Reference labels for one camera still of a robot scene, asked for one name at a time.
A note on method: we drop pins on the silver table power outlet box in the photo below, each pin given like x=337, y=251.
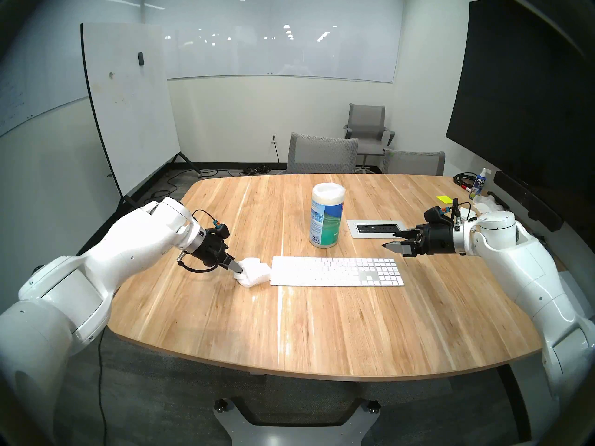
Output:
x=372, y=229

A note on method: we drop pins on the yellow sticky note pad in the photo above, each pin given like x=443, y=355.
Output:
x=445, y=199

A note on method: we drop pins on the mobile whiteboard on stand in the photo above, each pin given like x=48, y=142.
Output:
x=130, y=110

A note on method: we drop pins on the grey mesh office chair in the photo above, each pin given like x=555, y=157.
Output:
x=413, y=162
x=320, y=153

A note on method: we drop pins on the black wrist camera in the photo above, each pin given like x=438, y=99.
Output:
x=437, y=215
x=221, y=230

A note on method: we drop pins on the disinfecting wipes canister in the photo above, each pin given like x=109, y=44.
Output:
x=327, y=217

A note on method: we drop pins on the black table leg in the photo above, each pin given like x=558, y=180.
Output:
x=513, y=398

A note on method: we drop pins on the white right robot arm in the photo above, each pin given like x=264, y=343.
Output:
x=530, y=282

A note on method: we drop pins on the white slim keyboard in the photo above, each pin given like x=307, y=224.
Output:
x=334, y=271

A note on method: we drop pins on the whiteboard cleaner spray bottle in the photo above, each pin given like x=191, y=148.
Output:
x=479, y=185

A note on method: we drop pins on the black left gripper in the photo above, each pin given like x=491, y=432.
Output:
x=209, y=251

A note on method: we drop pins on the large black wall screen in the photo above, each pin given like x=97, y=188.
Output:
x=520, y=101

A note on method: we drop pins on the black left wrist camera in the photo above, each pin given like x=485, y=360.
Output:
x=221, y=230

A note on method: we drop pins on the white disinfecting wipe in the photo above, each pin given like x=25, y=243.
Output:
x=254, y=273

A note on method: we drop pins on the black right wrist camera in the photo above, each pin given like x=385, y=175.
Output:
x=437, y=215

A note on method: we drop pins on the glass wall board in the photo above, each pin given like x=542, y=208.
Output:
x=32, y=87
x=288, y=36

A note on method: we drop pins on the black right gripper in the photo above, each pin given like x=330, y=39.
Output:
x=437, y=239

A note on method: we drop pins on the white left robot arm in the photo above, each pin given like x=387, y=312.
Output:
x=69, y=291

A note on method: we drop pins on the black video conference bar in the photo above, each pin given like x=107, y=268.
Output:
x=530, y=201

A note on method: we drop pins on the grey office chair with armrests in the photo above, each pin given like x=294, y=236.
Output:
x=367, y=123

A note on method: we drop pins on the crumpled white tissue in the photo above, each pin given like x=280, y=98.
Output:
x=490, y=204

